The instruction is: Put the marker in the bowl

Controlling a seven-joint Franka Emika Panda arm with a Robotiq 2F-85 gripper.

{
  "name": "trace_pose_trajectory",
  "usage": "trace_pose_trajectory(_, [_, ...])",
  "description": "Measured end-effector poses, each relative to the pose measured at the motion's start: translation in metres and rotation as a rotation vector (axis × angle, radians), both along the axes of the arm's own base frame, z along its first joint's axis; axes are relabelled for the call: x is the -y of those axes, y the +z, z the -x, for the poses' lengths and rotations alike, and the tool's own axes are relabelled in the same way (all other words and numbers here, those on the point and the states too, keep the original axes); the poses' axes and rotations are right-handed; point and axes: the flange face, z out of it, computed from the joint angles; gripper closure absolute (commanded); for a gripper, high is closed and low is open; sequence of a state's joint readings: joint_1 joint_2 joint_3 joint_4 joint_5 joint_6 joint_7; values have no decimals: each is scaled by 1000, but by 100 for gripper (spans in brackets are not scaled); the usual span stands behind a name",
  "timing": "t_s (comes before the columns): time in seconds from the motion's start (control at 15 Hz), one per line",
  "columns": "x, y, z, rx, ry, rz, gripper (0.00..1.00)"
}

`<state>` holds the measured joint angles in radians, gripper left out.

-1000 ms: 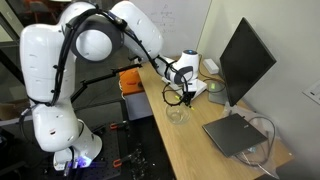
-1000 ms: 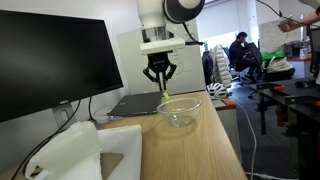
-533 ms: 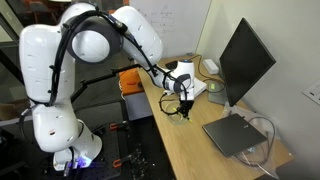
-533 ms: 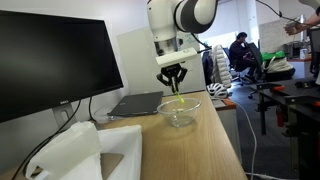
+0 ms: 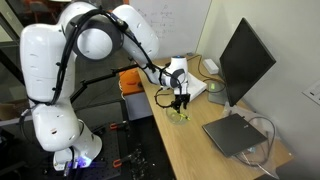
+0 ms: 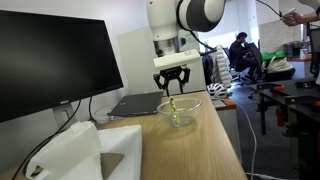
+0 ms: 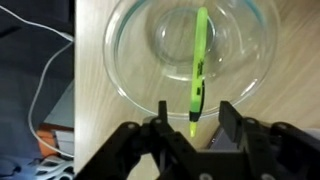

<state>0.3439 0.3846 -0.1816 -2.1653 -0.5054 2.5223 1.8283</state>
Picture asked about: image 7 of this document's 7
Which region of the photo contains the thin white cable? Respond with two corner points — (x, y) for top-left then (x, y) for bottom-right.
(0, 4), (76, 160)

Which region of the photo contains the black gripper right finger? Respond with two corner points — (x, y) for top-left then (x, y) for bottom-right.
(217, 100), (320, 180)

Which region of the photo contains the clear glass bowl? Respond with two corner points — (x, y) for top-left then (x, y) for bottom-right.
(102, 0), (280, 121)

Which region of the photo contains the yellow-green highlighter marker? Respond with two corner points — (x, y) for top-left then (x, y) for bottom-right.
(188, 6), (210, 139)

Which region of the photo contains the orange box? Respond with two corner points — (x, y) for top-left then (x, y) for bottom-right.
(35, 123), (75, 158)

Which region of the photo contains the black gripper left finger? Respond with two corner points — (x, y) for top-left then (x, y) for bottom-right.
(73, 100), (201, 180)

